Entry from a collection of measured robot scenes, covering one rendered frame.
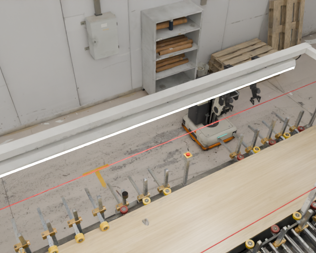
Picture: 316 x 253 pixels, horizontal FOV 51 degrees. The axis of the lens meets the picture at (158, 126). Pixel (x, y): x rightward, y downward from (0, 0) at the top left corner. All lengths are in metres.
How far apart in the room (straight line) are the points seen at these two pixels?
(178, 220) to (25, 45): 3.19
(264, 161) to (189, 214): 1.15
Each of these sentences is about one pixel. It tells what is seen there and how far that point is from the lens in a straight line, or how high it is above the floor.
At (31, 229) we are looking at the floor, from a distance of 4.67.
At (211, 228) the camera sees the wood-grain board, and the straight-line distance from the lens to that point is 3.45.
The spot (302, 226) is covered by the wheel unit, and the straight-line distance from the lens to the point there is 3.70.
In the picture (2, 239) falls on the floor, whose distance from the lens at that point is 4.72.
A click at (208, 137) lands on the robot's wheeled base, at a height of 0.28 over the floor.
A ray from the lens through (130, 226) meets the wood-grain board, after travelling 3.41.
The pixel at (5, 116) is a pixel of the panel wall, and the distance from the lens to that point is 5.69.
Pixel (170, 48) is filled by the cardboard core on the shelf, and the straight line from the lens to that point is 5.65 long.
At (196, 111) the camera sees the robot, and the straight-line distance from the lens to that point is 5.02.
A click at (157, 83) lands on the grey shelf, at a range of 6.27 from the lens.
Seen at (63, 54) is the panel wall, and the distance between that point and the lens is 5.33.
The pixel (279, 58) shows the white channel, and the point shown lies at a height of 2.45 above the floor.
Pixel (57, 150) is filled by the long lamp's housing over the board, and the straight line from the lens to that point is 2.11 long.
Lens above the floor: 3.87
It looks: 44 degrees down
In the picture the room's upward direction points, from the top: 1 degrees clockwise
